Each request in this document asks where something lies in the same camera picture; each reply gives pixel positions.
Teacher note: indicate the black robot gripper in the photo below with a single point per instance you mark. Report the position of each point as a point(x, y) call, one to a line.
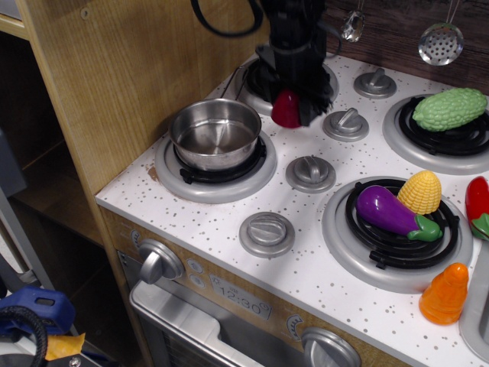
point(301, 70)

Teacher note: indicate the dark red toy sweet potato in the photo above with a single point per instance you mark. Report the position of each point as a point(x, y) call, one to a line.
point(286, 109)

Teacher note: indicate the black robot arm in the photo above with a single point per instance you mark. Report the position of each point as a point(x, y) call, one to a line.
point(295, 23)

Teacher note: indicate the silver stove knob upper middle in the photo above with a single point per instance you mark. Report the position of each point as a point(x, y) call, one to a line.
point(346, 126)

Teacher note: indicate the silver stove knob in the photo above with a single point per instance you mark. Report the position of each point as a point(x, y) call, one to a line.
point(346, 126)
point(267, 235)
point(375, 85)
point(310, 174)

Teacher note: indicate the silver stove knob lower middle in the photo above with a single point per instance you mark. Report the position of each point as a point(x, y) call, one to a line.
point(310, 174)

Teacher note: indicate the stainless steel pan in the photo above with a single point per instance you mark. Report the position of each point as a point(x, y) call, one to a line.
point(215, 134)

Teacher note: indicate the silver stove knob back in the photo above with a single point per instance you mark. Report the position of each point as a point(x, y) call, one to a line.
point(375, 85)

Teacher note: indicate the front left stove burner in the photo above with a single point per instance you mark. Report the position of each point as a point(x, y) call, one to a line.
point(215, 187)

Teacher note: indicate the silver stove knob front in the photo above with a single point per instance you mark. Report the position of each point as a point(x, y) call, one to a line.
point(267, 235)

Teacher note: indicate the back right stove burner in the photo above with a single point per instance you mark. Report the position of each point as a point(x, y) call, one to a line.
point(459, 151)

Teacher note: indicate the front right stove burner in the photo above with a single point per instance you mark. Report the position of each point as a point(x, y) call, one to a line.
point(383, 258)

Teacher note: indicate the purple toy eggplant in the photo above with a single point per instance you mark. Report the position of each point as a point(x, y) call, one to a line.
point(379, 207)

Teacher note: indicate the hanging slotted skimmer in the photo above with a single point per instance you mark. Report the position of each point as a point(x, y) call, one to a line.
point(443, 42)

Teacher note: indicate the yellow toy corn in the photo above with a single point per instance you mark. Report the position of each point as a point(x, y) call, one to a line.
point(422, 193)

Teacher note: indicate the green toy bitter gourd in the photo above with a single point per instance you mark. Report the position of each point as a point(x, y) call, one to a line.
point(449, 109)

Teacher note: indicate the wooden side shelf unit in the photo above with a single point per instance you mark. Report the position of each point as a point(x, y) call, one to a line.
point(63, 239)

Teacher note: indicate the oven clock display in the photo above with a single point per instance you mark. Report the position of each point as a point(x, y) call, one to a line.
point(242, 298)

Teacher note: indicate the red toy pepper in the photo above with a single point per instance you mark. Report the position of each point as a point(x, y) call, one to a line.
point(476, 205)

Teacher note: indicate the silver oven knob left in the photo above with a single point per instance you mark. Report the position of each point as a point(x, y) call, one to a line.
point(159, 262)

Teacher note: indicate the silver oven knob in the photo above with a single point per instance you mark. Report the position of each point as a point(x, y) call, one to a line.
point(159, 262)
point(325, 348)

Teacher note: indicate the silver oven knob right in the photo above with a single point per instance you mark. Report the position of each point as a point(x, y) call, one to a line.
point(325, 348)

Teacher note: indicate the orange toy carrot piece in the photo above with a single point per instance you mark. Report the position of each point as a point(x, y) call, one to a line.
point(443, 300)

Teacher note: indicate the blue clamp tool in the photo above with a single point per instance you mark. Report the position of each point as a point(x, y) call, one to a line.
point(53, 308)

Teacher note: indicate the yellow tape piece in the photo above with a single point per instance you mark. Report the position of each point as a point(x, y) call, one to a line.
point(59, 347)

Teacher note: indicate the grey oven door handle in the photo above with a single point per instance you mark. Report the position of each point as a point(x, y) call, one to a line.
point(209, 330)

